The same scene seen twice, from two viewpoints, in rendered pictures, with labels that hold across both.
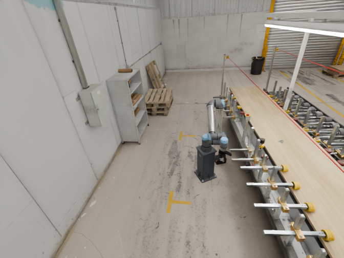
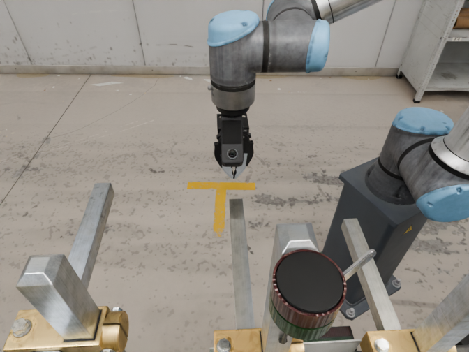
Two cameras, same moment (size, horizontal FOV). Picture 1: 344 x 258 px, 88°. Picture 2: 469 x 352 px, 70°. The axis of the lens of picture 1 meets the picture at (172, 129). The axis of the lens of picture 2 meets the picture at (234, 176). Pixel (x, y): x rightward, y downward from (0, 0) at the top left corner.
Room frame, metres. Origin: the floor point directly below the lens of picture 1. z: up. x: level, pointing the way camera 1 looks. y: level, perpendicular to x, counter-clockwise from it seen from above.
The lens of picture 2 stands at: (1.69, -1.24, 1.40)
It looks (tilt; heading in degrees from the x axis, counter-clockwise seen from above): 44 degrees down; 81
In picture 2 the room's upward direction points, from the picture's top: straight up
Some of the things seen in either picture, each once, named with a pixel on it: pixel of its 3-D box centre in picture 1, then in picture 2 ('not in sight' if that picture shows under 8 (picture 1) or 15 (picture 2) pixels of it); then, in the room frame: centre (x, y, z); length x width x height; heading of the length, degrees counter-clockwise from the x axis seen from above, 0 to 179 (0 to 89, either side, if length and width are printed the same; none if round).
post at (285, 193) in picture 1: (280, 205); not in sight; (1.03, -0.99, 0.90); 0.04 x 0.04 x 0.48; 84
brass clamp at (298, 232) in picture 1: (296, 231); not in sight; (0.76, -0.96, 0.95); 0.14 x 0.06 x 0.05; 174
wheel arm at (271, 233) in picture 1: (295, 233); not in sight; (0.75, -0.94, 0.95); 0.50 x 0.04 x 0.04; 84
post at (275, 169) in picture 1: (271, 183); not in sight; (1.28, -1.01, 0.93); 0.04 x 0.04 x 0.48; 84
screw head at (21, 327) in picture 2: not in sight; (20, 326); (1.46, -1.03, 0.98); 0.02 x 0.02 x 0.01
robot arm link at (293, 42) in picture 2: (221, 136); (293, 45); (1.90, -0.64, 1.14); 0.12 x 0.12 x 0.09; 81
